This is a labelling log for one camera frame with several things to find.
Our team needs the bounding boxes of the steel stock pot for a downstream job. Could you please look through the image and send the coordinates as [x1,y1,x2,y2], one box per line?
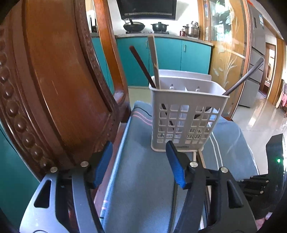
[183,21,199,38]

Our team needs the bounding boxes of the red-brown chopstick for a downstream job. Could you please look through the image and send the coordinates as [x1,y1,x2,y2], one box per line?
[129,45,176,133]

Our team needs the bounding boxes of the carved wooden chair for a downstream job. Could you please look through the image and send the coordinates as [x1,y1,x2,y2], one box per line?
[1,1,131,180]

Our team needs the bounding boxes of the teal lower cabinets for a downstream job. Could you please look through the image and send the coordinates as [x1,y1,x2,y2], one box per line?
[90,35,213,88]

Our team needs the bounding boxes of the dark grey chopstick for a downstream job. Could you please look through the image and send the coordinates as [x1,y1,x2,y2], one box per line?
[185,58,263,121]

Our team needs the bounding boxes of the right hand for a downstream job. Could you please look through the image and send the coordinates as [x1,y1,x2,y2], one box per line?
[255,212,272,230]

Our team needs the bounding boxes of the silver refrigerator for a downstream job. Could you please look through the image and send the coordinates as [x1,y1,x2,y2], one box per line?
[238,3,266,108]

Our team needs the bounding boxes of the glass sliding door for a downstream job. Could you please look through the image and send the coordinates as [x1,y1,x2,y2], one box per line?
[197,0,253,119]

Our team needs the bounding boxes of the blue striped towel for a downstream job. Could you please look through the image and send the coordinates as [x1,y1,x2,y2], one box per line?
[100,101,259,232]

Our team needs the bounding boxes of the black range hood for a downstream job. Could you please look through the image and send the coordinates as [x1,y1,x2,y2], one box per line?
[116,0,177,20]

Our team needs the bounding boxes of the beige plastic utensil basket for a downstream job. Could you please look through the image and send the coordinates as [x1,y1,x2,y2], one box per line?
[149,69,229,152]

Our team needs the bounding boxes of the black wok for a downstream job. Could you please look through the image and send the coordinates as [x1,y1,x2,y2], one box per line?
[123,19,145,33]

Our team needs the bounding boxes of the black cooking pot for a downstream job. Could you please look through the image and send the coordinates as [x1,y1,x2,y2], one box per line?
[151,22,168,32]

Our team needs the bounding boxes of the black chopstick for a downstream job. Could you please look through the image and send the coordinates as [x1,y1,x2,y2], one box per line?
[167,182,178,233]

